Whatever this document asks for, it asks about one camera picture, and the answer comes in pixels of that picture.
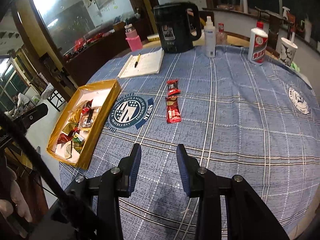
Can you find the white red liquor bottle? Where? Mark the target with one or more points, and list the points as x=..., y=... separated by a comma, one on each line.
x=257, y=44

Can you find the white patterned paper cup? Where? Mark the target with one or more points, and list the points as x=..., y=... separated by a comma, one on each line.
x=287, y=51

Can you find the red long snack packet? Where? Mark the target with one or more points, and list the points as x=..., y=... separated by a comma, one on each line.
x=173, y=112

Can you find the small red candy packet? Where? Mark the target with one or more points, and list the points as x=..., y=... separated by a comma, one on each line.
x=173, y=87

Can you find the black electric kettle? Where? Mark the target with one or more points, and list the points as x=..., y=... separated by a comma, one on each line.
x=178, y=26

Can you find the white spray bottle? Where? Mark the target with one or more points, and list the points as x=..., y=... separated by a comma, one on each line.
x=209, y=38

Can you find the green pea snack packet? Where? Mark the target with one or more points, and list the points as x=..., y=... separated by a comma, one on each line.
x=78, y=142

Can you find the person's left hand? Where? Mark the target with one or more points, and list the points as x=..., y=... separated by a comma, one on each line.
x=15, y=212

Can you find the small clear red-capped bottle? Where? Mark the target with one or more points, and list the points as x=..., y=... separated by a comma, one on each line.
x=221, y=36

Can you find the blue plaid tablecloth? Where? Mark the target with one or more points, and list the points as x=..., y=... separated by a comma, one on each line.
x=258, y=121

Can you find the seated person in background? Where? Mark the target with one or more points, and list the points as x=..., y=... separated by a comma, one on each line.
x=21, y=101

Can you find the red candy wrapper packet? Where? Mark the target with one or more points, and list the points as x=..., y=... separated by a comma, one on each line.
x=86, y=107

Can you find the pink sleeved water bottle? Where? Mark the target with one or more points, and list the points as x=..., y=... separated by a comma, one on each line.
x=133, y=38

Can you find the clear cracker packet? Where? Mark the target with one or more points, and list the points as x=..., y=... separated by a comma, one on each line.
x=74, y=119

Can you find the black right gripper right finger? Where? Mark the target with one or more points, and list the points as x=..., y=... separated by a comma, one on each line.
x=203, y=184

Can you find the dark wooden cabinet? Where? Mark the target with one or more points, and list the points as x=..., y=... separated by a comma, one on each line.
x=84, y=65

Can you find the dark wooden chair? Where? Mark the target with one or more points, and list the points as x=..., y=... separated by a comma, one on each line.
x=53, y=97

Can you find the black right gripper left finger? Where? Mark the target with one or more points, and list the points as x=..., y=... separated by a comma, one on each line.
x=95, y=201

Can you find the black yellow pen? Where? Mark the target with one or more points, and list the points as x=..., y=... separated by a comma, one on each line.
x=137, y=60

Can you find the white small snack packet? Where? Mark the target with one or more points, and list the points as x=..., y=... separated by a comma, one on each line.
x=68, y=149

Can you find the yellow cracker packet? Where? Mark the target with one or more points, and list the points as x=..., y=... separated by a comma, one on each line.
x=87, y=120

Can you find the white open notebook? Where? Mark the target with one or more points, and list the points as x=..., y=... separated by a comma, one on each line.
x=149, y=63

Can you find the dark red snack packet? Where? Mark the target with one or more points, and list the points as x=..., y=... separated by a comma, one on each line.
x=64, y=138

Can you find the gold cardboard box tray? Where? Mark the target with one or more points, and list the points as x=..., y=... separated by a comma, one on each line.
x=78, y=128

